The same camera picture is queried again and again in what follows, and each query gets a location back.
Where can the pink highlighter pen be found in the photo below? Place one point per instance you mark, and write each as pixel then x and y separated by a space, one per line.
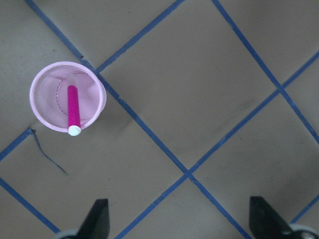
pixel 74 125

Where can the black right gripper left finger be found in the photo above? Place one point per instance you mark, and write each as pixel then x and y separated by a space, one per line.
pixel 97 223

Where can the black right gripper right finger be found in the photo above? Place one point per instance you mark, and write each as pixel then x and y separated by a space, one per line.
pixel 265 222

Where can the pink mesh pen cup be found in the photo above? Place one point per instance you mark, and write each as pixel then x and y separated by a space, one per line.
pixel 49 99

